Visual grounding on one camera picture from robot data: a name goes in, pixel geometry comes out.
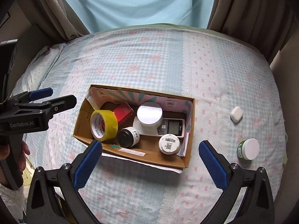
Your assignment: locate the person's left hand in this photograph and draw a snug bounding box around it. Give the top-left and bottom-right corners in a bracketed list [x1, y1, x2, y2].
[0, 141, 31, 172]

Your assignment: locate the white earbuds case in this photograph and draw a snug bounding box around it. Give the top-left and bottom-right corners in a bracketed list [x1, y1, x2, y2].
[229, 106, 244, 123]

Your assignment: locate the brown cardboard box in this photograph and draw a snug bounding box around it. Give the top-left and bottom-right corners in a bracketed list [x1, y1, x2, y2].
[73, 85, 195, 169]

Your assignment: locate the white vitamin pill bottle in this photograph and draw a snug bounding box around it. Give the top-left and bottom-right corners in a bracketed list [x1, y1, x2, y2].
[159, 134, 180, 155]

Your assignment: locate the green under blanket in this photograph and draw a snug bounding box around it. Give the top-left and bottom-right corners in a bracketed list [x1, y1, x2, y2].
[94, 23, 258, 51]

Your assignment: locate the red carton box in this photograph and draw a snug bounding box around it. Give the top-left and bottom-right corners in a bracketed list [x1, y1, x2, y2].
[112, 102, 134, 126]

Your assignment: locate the yellow tape roll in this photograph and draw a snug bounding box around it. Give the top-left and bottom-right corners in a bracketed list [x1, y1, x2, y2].
[90, 110, 118, 142]

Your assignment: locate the white Midea remote control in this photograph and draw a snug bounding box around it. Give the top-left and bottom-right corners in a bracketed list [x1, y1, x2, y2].
[133, 116, 186, 138]

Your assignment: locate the green jar with white lid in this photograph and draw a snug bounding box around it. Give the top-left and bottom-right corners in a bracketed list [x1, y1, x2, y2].
[237, 138, 259, 161]

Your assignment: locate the black-capped small jar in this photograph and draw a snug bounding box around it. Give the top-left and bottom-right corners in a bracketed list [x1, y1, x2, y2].
[117, 126, 140, 148]

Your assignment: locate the white-lidded cream jar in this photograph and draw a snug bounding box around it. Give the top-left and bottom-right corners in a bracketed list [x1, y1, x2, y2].
[137, 101, 163, 127]

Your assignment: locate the left brown curtain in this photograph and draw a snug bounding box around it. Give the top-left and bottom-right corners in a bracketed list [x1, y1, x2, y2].
[17, 0, 89, 43]

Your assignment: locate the brown curtain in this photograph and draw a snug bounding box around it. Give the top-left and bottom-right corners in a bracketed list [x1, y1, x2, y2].
[17, 0, 89, 43]
[207, 0, 298, 63]

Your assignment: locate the right brown curtain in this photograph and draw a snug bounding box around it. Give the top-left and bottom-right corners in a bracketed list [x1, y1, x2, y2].
[207, 0, 298, 63]

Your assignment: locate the light blue hanging cloth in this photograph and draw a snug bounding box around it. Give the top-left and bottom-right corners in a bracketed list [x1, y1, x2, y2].
[66, 0, 214, 33]

